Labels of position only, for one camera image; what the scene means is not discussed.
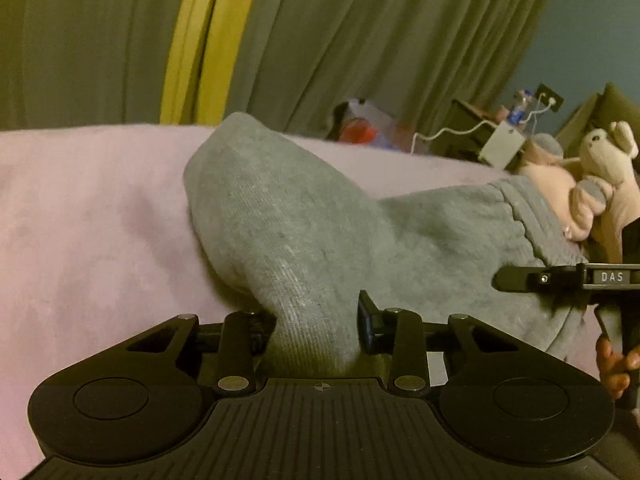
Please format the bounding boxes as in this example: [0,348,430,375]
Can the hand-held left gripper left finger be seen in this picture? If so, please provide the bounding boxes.
[125,312,277,394]

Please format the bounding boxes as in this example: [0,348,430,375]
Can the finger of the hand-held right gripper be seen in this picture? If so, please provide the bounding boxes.
[492,263,589,293]

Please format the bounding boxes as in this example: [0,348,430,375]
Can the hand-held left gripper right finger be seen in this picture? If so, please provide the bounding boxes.
[357,290,502,394]

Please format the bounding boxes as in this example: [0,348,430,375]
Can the grey pants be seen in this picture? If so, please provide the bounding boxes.
[182,112,591,376]

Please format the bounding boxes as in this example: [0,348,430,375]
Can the person's right hand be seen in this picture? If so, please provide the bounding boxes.
[595,334,640,402]

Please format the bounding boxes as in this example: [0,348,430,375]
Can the pink plush toy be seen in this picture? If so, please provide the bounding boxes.
[518,132,617,242]

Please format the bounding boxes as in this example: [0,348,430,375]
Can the beige bunny plush toy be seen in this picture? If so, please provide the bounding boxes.
[578,120,640,192]

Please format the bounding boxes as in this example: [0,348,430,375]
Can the white box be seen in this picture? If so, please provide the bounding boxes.
[479,121,528,170]

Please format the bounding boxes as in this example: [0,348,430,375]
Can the dark nightstand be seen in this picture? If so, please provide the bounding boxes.
[430,99,506,163]

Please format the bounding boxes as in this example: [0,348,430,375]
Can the olive green cushion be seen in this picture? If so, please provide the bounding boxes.
[554,82,640,147]

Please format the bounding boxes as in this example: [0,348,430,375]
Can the plastic bottle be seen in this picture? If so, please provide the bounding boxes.
[506,89,534,131]

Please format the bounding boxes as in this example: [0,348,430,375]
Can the pink blanket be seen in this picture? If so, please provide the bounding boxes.
[0,123,640,466]

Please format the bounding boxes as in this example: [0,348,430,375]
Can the grey-green curtain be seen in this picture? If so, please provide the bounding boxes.
[0,0,566,141]

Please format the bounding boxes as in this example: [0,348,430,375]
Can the yellow curtain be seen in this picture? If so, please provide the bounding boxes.
[159,0,266,127]

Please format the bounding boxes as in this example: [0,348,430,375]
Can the white cable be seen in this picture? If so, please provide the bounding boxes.
[410,98,557,154]

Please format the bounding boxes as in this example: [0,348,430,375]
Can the wall outlet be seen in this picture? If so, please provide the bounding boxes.
[533,83,565,111]

